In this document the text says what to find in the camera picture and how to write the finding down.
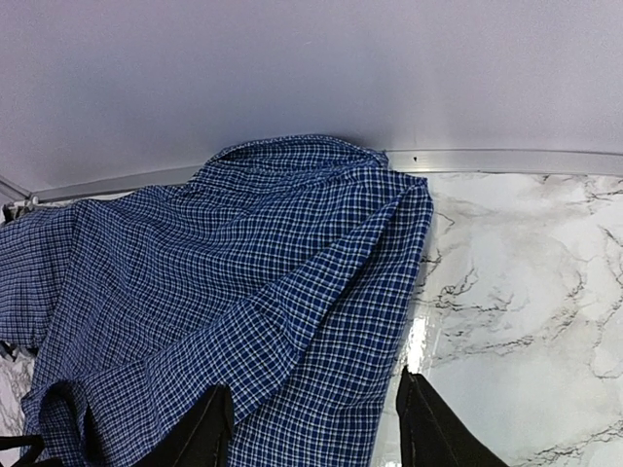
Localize blue checked long sleeve shirt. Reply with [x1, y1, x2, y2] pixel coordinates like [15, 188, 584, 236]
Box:
[1, 135, 433, 466]

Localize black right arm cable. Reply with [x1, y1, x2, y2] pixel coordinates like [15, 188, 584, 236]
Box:
[0, 432, 48, 467]

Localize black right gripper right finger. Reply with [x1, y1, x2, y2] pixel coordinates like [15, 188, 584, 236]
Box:
[395, 368, 506, 467]

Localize black white plaid folded shirt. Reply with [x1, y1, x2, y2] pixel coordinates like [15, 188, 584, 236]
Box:
[1, 203, 36, 226]

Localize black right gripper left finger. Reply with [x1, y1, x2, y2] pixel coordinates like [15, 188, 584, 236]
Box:
[145, 385, 234, 467]

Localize aluminium back wall rail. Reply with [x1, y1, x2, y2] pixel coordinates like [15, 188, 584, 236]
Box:
[1, 149, 622, 204]

